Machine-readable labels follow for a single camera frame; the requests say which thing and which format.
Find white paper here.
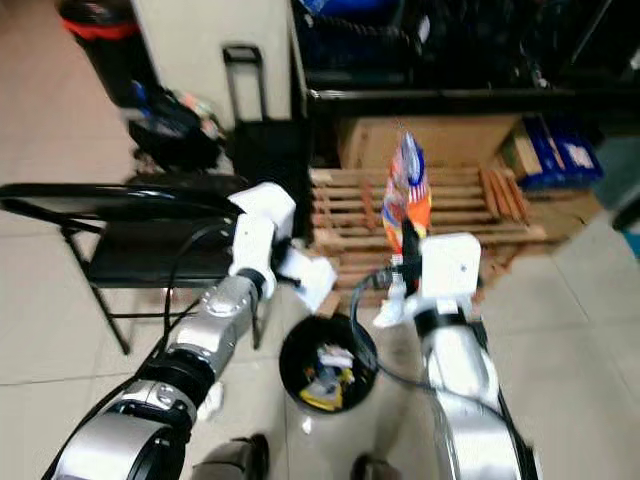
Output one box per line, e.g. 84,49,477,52
275,245,338,313

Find orange colourful snack packet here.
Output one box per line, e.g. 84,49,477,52
382,130,433,259

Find round black rubbish bin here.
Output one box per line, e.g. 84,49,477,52
278,315,379,416

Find white trash packet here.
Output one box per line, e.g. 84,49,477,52
315,342,353,373

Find yellow trash packet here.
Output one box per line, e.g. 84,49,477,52
300,380,346,411

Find tall black red-banded bin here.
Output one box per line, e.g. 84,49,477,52
57,0,153,108

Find brown wooden stick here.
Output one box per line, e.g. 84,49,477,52
502,168,533,223
480,167,507,221
360,180,379,231

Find wooden pallet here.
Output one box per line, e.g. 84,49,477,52
305,163,551,296

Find brown cardboard box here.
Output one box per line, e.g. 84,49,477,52
338,113,526,169

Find black folding chair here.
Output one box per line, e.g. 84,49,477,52
0,183,266,358

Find blue printed box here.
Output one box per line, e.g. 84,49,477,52
500,113,606,191

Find black bag with colourful items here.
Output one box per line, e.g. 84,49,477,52
125,80,226,173

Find black metal shelf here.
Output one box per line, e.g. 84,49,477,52
285,0,640,119

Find dark robot left foot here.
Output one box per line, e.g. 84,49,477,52
195,433,273,480

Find dark robot foot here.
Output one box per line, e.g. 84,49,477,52
350,455,403,480
195,433,273,480

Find dark robot right foot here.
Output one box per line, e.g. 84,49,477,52
350,455,403,480

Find grey teal container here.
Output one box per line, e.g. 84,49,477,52
595,135,640,261

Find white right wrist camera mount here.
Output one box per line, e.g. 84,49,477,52
420,233,483,308

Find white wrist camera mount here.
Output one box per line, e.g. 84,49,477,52
420,233,483,308
228,182,298,276

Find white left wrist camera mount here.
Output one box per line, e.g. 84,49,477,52
228,182,298,276

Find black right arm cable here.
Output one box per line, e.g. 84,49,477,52
348,268,511,421

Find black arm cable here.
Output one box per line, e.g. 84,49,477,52
165,222,241,346
348,268,511,421

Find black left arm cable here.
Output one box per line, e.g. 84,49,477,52
165,222,241,346

